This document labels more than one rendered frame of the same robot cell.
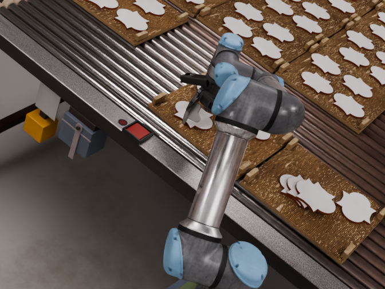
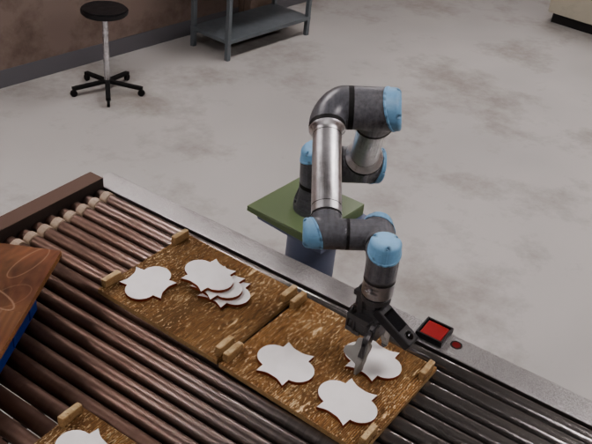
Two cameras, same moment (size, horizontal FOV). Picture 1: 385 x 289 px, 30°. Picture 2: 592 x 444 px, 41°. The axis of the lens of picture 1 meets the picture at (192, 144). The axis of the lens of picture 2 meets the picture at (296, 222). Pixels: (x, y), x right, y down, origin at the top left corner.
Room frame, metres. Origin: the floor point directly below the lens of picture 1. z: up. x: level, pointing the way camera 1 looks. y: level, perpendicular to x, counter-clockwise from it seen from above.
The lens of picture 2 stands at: (3.45, 0.03, 2.27)
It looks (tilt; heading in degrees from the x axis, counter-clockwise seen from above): 33 degrees down; 189
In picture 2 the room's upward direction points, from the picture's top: 6 degrees clockwise
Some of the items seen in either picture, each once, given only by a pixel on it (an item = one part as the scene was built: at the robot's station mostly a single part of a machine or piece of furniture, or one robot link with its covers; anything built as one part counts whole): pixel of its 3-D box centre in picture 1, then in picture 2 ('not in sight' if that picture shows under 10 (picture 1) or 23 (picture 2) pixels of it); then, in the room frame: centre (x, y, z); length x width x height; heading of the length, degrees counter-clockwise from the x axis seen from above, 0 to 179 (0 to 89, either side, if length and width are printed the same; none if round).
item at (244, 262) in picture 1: (238, 271); (321, 162); (1.28, -0.24, 1.07); 0.13 x 0.12 x 0.14; 101
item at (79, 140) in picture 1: (82, 132); not in sight; (1.88, 0.37, 0.77); 0.14 x 0.11 x 0.18; 68
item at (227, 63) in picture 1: (231, 71); (372, 234); (1.88, -0.02, 1.23); 0.11 x 0.11 x 0.08; 11
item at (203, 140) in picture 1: (221, 122); (329, 367); (2.03, -0.06, 0.93); 0.41 x 0.35 x 0.02; 66
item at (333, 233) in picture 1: (315, 198); (200, 292); (1.85, -0.45, 0.93); 0.41 x 0.35 x 0.02; 67
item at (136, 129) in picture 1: (137, 132); (434, 332); (1.81, 0.18, 0.92); 0.06 x 0.06 x 0.01; 68
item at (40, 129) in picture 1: (44, 109); not in sight; (1.94, 0.54, 0.74); 0.09 x 0.08 x 0.24; 68
